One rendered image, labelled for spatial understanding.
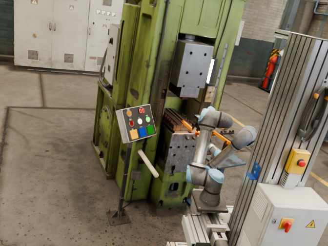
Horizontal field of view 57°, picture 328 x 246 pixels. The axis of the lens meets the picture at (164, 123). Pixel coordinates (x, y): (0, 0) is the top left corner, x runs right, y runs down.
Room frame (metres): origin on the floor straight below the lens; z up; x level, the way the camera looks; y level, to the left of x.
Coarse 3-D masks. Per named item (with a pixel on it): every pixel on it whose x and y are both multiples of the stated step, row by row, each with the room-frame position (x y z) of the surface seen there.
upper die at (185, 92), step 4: (172, 84) 2.89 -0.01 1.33; (172, 88) 2.88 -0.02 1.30; (176, 88) 2.81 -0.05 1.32; (180, 88) 2.74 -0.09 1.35; (184, 88) 2.74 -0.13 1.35; (188, 88) 2.76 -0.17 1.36; (192, 88) 2.78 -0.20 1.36; (196, 88) 2.80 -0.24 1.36; (176, 92) 2.79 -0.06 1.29; (180, 92) 2.73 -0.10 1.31; (184, 92) 2.75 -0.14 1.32; (188, 92) 2.77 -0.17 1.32; (192, 92) 2.79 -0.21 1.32; (196, 92) 2.81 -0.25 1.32; (180, 96) 2.73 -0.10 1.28; (184, 96) 2.75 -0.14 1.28; (188, 96) 2.77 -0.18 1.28; (192, 96) 2.79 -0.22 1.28; (196, 96) 2.81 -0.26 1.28
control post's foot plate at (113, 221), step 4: (108, 212) 2.46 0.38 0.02; (112, 212) 2.48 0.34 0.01; (116, 212) 2.42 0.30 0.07; (120, 212) 2.41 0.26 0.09; (124, 212) 2.52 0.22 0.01; (108, 216) 2.42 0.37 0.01; (112, 216) 2.41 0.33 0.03; (116, 216) 2.43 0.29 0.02; (120, 216) 2.40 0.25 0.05; (124, 216) 2.46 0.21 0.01; (128, 216) 2.48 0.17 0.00; (108, 220) 2.37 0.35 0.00; (112, 220) 2.37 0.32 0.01; (116, 220) 2.38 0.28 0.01; (120, 220) 2.38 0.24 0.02; (124, 220) 2.40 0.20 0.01; (128, 220) 2.40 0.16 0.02; (112, 224) 2.32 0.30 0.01; (116, 224) 2.33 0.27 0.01; (120, 224) 2.35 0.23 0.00
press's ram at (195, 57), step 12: (180, 48) 2.77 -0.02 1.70; (192, 48) 2.74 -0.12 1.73; (204, 48) 2.80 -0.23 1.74; (180, 60) 2.73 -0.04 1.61; (192, 60) 2.75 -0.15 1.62; (204, 60) 2.81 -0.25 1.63; (180, 72) 2.71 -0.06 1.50; (192, 72) 2.76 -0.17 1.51; (204, 72) 2.82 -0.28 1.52; (180, 84) 2.72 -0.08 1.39; (192, 84) 2.78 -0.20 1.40; (204, 84) 2.84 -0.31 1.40
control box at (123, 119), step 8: (120, 112) 2.30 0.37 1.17; (136, 112) 2.40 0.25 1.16; (144, 112) 2.47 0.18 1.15; (120, 120) 2.29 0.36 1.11; (128, 120) 2.30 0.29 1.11; (136, 120) 2.36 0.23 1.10; (144, 120) 2.44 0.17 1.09; (152, 120) 2.51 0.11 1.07; (120, 128) 2.28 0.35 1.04; (128, 128) 2.26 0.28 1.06; (136, 128) 2.33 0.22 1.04; (128, 136) 2.23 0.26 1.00; (144, 136) 2.36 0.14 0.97
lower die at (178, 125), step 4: (164, 108) 3.13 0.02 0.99; (172, 108) 3.18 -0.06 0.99; (168, 112) 3.03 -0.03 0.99; (176, 112) 3.07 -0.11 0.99; (168, 116) 2.94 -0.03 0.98; (172, 116) 2.94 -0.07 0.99; (180, 116) 2.98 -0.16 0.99; (164, 120) 2.91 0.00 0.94; (172, 120) 2.85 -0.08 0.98; (176, 120) 2.84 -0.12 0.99; (180, 120) 2.84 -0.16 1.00; (184, 120) 2.88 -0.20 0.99; (168, 124) 2.82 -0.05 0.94; (172, 124) 2.75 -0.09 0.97; (176, 124) 2.75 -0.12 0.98; (180, 124) 2.76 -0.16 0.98; (172, 128) 2.74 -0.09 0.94; (176, 128) 2.74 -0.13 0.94; (180, 128) 2.76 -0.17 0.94; (184, 128) 2.79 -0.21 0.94
